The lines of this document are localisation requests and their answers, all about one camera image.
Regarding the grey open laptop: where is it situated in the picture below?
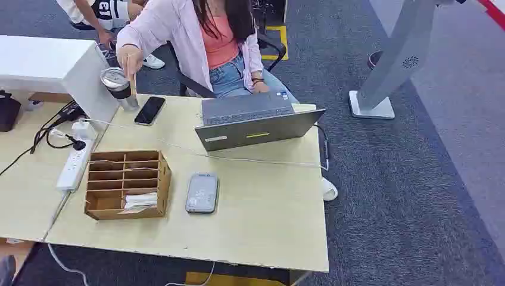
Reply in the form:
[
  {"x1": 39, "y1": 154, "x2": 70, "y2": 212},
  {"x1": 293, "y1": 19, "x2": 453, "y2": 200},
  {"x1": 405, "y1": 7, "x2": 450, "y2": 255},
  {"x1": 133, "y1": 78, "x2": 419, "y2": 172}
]
[{"x1": 194, "y1": 90, "x2": 327, "y2": 153}]

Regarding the steel tumbler with lid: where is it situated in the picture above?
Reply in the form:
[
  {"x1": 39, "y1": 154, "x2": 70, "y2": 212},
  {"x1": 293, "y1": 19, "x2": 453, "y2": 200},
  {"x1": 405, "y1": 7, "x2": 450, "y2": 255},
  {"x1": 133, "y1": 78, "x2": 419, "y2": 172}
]
[{"x1": 99, "y1": 66, "x2": 141, "y2": 113}]

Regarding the red white barrier strip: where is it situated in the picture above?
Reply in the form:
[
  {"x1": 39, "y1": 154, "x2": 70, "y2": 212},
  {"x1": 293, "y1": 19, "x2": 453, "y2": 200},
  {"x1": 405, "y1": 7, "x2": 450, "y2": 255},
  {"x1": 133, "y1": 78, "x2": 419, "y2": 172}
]
[{"x1": 476, "y1": 0, "x2": 505, "y2": 32}]

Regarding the black bag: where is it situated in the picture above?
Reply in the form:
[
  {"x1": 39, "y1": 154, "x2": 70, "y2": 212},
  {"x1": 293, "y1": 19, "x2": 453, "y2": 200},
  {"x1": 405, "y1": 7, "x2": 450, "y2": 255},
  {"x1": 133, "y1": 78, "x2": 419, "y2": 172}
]
[{"x1": 0, "y1": 89, "x2": 23, "y2": 133}]

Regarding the grey phone with clear case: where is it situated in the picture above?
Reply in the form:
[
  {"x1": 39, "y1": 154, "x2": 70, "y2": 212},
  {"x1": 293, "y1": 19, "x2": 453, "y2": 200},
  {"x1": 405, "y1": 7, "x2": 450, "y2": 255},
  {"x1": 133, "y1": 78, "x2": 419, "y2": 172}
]
[{"x1": 185, "y1": 172, "x2": 220, "y2": 215}]

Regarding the wooden compartment card box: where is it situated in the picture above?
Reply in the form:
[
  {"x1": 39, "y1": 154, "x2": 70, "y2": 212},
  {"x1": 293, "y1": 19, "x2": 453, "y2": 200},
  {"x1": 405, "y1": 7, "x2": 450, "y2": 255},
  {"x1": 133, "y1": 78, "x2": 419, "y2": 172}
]
[{"x1": 83, "y1": 149, "x2": 173, "y2": 221}]

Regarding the person in pink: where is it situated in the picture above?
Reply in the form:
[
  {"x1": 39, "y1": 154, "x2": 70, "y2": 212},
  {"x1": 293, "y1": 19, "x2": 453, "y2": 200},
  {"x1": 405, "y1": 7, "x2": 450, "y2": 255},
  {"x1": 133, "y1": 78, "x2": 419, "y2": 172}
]
[{"x1": 115, "y1": 0, "x2": 300, "y2": 104}]

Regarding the white cards stack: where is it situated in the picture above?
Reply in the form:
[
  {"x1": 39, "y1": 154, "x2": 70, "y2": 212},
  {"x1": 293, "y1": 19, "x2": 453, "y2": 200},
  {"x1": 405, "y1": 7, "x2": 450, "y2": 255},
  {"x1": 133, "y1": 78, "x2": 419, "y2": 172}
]
[{"x1": 123, "y1": 192, "x2": 159, "y2": 211}]

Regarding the white charger adapter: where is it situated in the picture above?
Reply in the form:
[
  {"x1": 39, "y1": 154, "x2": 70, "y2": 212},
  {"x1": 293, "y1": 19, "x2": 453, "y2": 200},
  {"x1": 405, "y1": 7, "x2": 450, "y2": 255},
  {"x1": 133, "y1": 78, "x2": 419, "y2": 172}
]
[{"x1": 71, "y1": 119, "x2": 98, "y2": 141}]

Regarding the grey stand with white base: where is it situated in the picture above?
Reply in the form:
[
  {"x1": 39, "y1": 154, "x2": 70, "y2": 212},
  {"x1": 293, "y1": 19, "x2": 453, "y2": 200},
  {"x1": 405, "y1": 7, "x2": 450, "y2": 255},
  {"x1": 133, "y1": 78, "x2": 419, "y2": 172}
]
[{"x1": 348, "y1": 0, "x2": 467, "y2": 120}]

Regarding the white charging cable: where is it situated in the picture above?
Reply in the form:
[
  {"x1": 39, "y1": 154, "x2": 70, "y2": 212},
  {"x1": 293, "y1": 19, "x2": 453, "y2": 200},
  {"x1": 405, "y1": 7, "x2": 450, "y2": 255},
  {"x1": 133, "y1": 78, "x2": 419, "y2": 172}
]
[{"x1": 78, "y1": 117, "x2": 329, "y2": 172}]

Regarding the wooden drinking straw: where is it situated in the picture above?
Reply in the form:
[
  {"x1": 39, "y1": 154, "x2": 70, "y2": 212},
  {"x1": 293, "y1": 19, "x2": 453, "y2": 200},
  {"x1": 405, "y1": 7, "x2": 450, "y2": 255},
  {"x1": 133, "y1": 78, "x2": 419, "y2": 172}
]
[{"x1": 126, "y1": 54, "x2": 138, "y2": 100}]

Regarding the white power strip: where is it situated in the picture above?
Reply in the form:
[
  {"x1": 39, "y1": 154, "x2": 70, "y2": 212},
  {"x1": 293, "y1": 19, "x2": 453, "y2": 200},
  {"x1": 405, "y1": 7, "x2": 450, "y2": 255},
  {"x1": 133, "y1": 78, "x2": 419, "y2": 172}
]
[{"x1": 55, "y1": 138, "x2": 95, "y2": 193}]

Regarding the black power cable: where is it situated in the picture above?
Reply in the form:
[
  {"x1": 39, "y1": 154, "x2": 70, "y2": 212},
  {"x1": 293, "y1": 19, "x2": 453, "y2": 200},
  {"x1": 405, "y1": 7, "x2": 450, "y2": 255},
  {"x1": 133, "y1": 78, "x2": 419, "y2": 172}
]
[{"x1": 0, "y1": 100, "x2": 87, "y2": 177}]

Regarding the person in white jersey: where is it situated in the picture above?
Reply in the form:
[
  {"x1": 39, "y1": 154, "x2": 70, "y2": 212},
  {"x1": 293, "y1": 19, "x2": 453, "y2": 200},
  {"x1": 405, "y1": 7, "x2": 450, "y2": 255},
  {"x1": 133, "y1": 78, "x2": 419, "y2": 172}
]
[{"x1": 55, "y1": 0, "x2": 167, "y2": 71}]

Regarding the yellow floor tape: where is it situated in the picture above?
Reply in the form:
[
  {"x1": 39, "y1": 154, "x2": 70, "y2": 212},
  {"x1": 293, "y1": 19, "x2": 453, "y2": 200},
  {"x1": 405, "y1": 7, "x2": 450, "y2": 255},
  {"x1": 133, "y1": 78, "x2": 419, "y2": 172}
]
[{"x1": 260, "y1": 25, "x2": 289, "y2": 61}]

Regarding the black power brick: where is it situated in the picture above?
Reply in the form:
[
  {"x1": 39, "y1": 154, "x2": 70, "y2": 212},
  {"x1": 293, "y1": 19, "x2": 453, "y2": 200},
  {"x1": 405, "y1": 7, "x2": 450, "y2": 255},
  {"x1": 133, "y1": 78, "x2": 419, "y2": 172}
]
[{"x1": 58, "y1": 102, "x2": 86, "y2": 123}]

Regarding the white desk foot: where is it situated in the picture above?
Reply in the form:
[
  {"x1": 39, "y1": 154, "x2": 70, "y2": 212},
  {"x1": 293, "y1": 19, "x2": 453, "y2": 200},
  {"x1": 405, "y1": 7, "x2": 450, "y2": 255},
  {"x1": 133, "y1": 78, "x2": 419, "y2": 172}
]
[{"x1": 321, "y1": 177, "x2": 339, "y2": 203}]

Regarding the dark round floor object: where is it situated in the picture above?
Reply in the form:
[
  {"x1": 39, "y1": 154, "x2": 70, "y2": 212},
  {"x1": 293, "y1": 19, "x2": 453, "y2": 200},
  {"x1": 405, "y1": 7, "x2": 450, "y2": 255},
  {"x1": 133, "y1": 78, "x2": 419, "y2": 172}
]
[{"x1": 367, "y1": 50, "x2": 384, "y2": 71}]

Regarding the black office chair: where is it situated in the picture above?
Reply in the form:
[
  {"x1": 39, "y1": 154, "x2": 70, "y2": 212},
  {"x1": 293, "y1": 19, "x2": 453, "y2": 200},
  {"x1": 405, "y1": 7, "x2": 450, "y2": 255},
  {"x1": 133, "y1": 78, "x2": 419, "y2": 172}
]
[{"x1": 167, "y1": 32, "x2": 288, "y2": 99}]

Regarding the black laptop cable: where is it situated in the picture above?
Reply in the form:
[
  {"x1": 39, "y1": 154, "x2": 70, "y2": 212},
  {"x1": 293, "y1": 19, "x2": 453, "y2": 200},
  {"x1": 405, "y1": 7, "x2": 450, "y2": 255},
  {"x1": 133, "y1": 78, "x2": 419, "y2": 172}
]
[{"x1": 315, "y1": 123, "x2": 330, "y2": 171}]

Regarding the black smartphone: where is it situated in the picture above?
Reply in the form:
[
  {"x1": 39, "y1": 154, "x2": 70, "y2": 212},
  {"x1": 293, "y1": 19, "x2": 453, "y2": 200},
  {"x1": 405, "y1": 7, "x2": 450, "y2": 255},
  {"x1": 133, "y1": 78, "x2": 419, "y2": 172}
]
[{"x1": 133, "y1": 96, "x2": 167, "y2": 127}]

